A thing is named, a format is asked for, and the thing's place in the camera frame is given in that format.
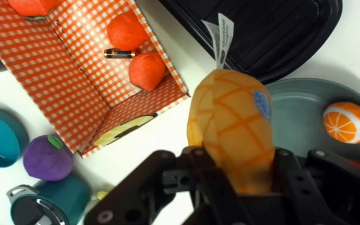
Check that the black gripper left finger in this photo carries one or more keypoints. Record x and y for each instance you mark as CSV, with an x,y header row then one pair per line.
x,y
146,195

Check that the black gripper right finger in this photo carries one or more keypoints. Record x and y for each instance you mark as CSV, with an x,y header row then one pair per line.
x,y
325,191

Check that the orange pineapple plush toy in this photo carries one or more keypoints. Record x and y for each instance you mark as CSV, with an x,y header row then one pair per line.
x,y
230,125

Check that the orange checkered cardboard box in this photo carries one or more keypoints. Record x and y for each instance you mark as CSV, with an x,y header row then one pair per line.
x,y
42,75

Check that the yellow pineapple slice toy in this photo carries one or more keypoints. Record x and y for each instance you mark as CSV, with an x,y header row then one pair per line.
x,y
121,129

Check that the orange slice plush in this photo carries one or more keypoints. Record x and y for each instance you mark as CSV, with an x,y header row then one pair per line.
x,y
349,123

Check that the purple plush fruit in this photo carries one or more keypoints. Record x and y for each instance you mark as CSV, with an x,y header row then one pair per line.
x,y
46,158

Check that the red toy ball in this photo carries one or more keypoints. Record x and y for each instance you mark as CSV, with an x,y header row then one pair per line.
x,y
146,71
127,31

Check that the black oven tray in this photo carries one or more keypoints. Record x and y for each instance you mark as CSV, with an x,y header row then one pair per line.
x,y
271,33

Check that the orange toy ball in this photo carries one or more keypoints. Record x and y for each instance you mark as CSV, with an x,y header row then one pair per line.
x,y
34,6

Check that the grey plate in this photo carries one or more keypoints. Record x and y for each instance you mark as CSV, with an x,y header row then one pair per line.
x,y
296,125

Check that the teal pot with lid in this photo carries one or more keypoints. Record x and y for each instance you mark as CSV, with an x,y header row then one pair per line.
x,y
62,200

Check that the black battery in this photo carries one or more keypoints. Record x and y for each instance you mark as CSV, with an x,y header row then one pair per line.
x,y
119,53

